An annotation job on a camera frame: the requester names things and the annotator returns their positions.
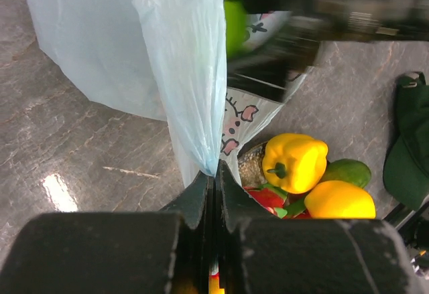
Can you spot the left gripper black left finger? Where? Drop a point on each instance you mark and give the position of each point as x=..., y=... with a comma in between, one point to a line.
x=166, y=251

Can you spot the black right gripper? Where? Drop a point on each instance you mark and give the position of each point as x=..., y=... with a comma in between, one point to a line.
x=292, y=46

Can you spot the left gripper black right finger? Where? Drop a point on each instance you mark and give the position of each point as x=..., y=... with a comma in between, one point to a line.
x=261, y=253

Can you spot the red fake dragon fruit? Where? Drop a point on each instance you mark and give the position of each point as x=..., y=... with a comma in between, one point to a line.
x=280, y=204

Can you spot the yellow fake lemon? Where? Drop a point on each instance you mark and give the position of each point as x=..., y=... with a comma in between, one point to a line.
x=339, y=199

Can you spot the yellow fake bell pepper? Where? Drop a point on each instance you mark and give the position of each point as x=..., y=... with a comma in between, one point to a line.
x=294, y=162

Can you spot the orange yellow fake mango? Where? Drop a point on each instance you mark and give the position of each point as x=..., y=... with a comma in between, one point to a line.
x=348, y=170

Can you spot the green fake apple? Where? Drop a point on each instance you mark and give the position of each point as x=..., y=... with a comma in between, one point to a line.
x=236, y=24

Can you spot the light blue plastic bag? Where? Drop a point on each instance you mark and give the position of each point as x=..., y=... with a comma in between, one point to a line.
x=163, y=60

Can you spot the speckled round plate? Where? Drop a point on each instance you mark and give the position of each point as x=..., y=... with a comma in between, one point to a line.
x=250, y=166

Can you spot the dark green baseball cap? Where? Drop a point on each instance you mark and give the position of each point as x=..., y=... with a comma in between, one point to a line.
x=405, y=172

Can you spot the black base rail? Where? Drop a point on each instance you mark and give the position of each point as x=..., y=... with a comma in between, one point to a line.
x=413, y=228

